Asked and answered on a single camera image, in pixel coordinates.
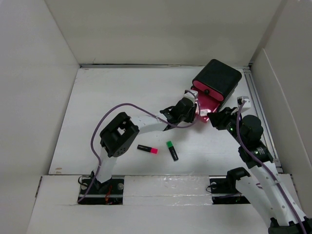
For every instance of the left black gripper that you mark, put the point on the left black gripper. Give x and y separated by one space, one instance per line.
189 119

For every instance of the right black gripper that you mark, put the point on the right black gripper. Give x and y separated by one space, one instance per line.
218 119

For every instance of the black drawer cabinet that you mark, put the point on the black drawer cabinet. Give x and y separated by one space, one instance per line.
220 77

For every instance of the white pink correction tape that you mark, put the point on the white pink correction tape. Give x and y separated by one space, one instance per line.
203 113

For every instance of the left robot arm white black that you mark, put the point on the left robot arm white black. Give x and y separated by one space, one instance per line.
117 137

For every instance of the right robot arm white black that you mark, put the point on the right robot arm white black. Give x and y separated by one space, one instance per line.
260 181

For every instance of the green highlighter black body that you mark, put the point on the green highlighter black body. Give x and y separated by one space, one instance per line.
172 150

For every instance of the pink highlighter black body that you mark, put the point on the pink highlighter black body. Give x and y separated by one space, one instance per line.
147 149

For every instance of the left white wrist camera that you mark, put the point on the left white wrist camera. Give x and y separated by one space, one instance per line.
191 95

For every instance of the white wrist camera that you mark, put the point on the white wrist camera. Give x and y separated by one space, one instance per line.
244 102
191 95

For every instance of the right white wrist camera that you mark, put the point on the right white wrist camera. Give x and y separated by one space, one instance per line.
244 102

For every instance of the aluminium rail right side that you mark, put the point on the aluminium rail right side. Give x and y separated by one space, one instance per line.
267 137

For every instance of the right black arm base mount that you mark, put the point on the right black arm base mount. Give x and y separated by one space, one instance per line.
223 188

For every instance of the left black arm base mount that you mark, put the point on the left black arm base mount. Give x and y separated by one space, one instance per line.
108 193

